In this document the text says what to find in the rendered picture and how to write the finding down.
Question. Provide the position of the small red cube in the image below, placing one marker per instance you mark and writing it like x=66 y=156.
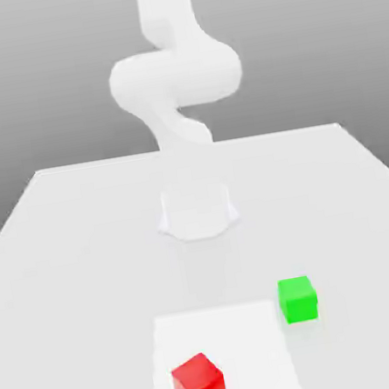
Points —
x=200 y=384

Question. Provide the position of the small green cube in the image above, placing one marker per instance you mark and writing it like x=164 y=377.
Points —
x=298 y=300

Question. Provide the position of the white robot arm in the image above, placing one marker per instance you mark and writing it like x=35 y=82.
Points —
x=176 y=77

